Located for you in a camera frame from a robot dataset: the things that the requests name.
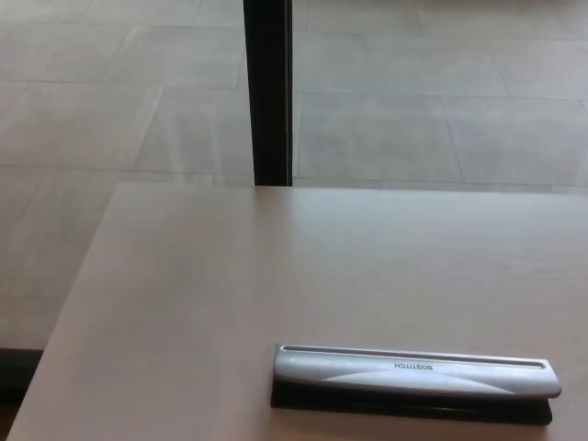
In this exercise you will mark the black vertical post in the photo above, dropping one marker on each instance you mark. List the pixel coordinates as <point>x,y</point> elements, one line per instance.
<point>268,92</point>

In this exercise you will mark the silver Bostitch hole punch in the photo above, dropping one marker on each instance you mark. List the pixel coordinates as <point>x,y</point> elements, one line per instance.
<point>413,374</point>

